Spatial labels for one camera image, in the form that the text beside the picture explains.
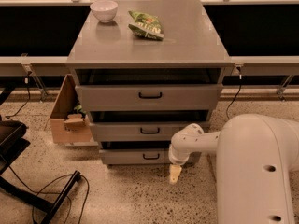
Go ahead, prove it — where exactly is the cardboard box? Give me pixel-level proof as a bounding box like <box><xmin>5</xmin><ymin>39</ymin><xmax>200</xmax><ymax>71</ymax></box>
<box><xmin>50</xmin><ymin>75</ymin><xmax>93</xmax><ymax>145</ymax></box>

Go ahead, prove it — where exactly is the black cable left wall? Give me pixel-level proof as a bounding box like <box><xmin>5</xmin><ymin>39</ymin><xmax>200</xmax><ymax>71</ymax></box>
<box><xmin>5</xmin><ymin>71</ymin><xmax>33</xmax><ymax>120</ymax></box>

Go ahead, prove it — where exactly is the green chip bag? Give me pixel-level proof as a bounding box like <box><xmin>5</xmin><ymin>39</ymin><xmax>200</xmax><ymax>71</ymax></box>
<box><xmin>128</xmin><ymin>10</ymin><xmax>164</xmax><ymax>41</ymax></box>

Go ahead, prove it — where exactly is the grey drawer cabinet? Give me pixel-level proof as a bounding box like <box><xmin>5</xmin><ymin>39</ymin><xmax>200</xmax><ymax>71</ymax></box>
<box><xmin>66</xmin><ymin>0</ymin><xmax>229</xmax><ymax>151</ymax></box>

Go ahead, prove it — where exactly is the grey bottom drawer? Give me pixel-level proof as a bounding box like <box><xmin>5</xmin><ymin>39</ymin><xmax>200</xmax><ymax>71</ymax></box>
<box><xmin>99</xmin><ymin>148</ymin><xmax>170</xmax><ymax>165</ymax></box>

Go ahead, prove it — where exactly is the black chair base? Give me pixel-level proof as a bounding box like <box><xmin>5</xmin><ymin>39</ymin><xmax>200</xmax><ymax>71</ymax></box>
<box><xmin>0</xmin><ymin>91</ymin><xmax>89</xmax><ymax>224</ymax></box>

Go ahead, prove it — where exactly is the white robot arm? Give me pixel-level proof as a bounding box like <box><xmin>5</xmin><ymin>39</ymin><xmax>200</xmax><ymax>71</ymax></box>
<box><xmin>168</xmin><ymin>114</ymin><xmax>299</xmax><ymax>224</ymax></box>

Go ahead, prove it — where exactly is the grey drawer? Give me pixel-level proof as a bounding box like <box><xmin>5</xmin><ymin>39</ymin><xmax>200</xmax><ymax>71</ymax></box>
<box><xmin>76</xmin><ymin>85</ymin><xmax>222</xmax><ymax>111</ymax></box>
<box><xmin>99</xmin><ymin>148</ymin><xmax>170</xmax><ymax>165</ymax></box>
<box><xmin>89</xmin><ymin>120</ymin><xmax>212</xmax><ymax>143</ymax></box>

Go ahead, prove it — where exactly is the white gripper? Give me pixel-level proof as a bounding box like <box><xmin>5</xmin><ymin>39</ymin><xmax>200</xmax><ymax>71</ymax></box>
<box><xmin>168</xmin><ymin>144</ymin><xmax>192</xmax><ymax>185</ymax></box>

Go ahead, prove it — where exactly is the grey top drawer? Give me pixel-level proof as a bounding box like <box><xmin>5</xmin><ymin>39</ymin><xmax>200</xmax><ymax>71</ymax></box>
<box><xmin>76</xmin><ymin>85</ymin><xmax>222</xmax><ymax>111</ymax></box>

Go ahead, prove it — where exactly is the white bowl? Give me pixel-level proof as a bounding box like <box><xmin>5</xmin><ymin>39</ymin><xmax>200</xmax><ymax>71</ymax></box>
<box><xmin>90</xmin><ymin>0</ymin><xmax>118</xmax><ymax>22</ymax></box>

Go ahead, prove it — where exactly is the grey middle drawer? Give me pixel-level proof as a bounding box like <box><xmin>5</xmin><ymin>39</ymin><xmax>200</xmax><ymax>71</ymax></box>
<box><xmin>89</xmin><ymin>120</ymin><xmax>212</xmax><ymax>143</ymax></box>

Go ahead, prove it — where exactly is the black cable left floor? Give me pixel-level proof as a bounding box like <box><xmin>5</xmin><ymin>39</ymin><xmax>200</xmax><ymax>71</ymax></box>
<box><xmin>8</xmin><ymin>165</ymin><xmax>91</xmax><ymax>224</ymax></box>

